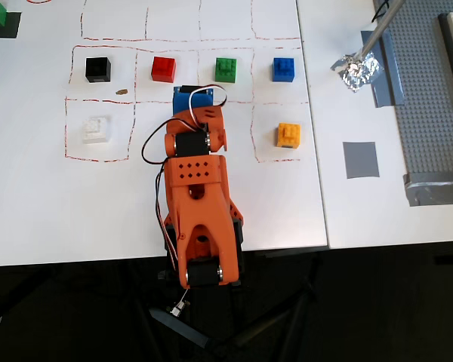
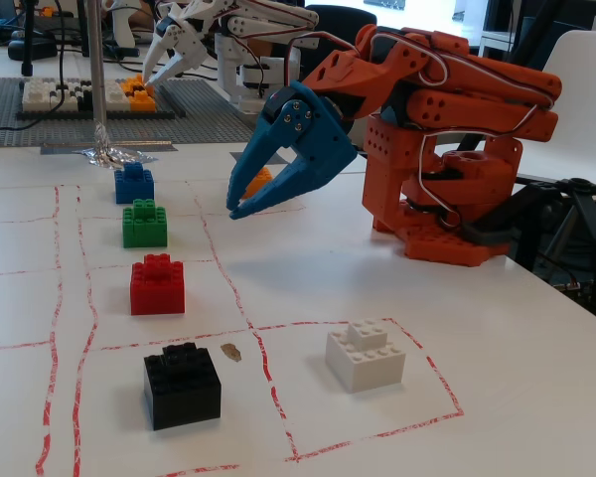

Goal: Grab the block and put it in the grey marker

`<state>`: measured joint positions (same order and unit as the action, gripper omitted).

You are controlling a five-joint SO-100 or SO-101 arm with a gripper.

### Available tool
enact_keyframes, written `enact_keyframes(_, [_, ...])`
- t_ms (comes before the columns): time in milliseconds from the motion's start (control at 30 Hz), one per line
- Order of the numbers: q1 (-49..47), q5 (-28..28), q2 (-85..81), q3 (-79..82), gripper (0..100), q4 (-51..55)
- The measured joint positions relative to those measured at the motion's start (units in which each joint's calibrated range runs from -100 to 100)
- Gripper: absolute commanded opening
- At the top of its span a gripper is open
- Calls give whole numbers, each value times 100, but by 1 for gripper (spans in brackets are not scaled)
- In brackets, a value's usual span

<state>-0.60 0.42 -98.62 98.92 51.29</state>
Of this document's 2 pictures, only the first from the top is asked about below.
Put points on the blue brick block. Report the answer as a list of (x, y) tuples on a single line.
[(283, 69)]

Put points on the crumpled aluminium foil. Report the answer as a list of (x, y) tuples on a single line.
[(356, 73)]

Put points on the black camera tripod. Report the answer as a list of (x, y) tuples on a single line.
[(272, 320)]

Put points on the white brick block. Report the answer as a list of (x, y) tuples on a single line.
[(95, 129)]

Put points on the grey studded baseplate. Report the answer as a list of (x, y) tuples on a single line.
[(423, 113)]

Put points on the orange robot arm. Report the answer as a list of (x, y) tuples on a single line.
[(202, 211)]

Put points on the yellow orange brick block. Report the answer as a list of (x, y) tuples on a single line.
[(288, 135)]

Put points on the long grey tape strip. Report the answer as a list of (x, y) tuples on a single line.
[(387, 75)]

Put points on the grey flat bar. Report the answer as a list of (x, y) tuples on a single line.
[(181, 328)]

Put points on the black brick block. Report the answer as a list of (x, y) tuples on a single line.
[(97, 69)]

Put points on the wrinkled grey tape strip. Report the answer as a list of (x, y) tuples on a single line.
[(434, 190)]

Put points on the red brick block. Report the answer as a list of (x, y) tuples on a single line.
[(163, 69)]

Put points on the grey square marker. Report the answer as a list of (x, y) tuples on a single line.
[(361, 160)]

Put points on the metal pole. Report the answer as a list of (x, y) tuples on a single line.
[(379, 30)]

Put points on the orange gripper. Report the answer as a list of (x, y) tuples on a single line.
[(183, 102)]

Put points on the black square marker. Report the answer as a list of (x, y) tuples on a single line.
[(12, 26)]

